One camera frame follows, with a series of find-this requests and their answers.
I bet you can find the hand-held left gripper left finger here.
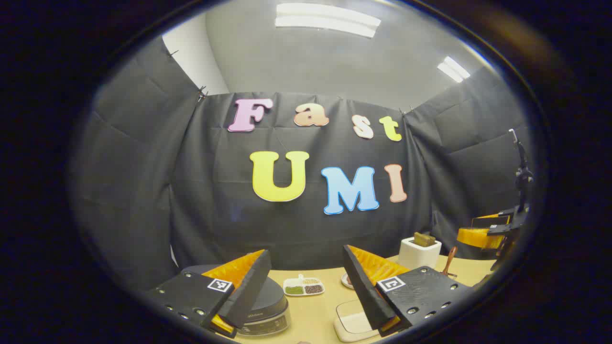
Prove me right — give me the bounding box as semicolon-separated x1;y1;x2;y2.
143;248;272;339

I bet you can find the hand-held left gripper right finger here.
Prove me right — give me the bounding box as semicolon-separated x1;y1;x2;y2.
342;245;471;337

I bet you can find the black silver rice cooker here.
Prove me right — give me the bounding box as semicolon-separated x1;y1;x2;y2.
181;264;291;337

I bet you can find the clear container of white rice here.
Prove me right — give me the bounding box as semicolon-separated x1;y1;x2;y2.
333;300;383;343

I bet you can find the brown wooden spoon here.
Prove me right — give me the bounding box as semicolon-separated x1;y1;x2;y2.
441;247;458;278

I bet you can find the white divided bean dish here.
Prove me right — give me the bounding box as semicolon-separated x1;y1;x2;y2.
283;274;326;297

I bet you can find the white toaster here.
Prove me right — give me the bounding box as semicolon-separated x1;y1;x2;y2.
398;233;442;269

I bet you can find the black backdrop cloth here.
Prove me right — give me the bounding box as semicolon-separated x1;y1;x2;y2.
69;36;534;292

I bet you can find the small ceiling light panel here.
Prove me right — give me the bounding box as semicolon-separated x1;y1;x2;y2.
437;56;471;83

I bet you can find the large ceiling light panel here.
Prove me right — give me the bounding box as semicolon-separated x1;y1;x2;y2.
275;2;382;39

